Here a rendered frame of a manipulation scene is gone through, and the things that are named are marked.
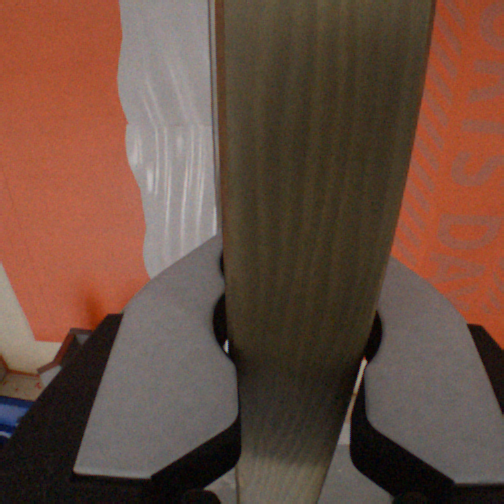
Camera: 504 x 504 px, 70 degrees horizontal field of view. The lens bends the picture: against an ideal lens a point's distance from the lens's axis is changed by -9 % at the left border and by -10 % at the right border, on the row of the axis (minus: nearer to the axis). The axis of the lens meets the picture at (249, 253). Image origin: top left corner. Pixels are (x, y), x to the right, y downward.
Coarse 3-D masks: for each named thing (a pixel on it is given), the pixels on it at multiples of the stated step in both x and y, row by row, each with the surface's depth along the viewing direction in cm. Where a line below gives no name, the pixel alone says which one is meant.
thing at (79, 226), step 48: (0, 144) 25; (48, 144) 25; (96, 144) 25; (0, 192) 27; (48, 192) 27; (96, 192) 27; (0, 240) 29; (48, 240) 29; (96, 240) 29; (48, 288) 32; (96, 288) 32; (48, 336) 35
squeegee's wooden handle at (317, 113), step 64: (256, 0) 4; (320, 0) 4; (384, 0) 4; (256, 64) 5; (320, 64) 5; (384, 64) 5; (256, 128) 5; (320, 128) 5; (384, 128) 5; (256, 192) 6; (320, 192) 6; (384, 192) 6; (256, 256) 6; (320, 256) 6; (384, 256) 6; (256, 320) 7; (320, 320) 7; (256, 384) 8; (320, 384) 8; (256, 448) 10; (320, 448) 10
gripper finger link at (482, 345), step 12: (468, 324) 8; (480, 324) 8; (480, 336) 8; (480, 348) 8; (492, 348) 8; (492, 360) 7; (492, 372) 7; (492, 384) 7; (456, 492) 5; (468, 492) 5; (480, 492) 5; (492, 492) 5
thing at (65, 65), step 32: (0, 0) 20; (32, 0) 20; (64, 0) 20; (96, 0) 20; (0, 32) 21; (32, 32) 21; (64, 32) 21; (96, 32) 21; (0, 64) 22; (32, 64) 22; (64, 64) 22; (96, 64) 22; (0, 96) 23; (32, 96) 23; (64, 96) 23; (96, 96) 23; (0, 128) 24; (32, 128) 24
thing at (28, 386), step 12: (0, 360) 37; (0, 372) 37; (12, 372) 38; (24, 372) 39; (0, 384) 37; (12, 384) 37; (24, 384) 37; (36, 384) 37; (12, 396) 36; (24, 396) 36; (36, 396) 36; (348, 408) 36; (348, 420) 34; (348, 432) 35
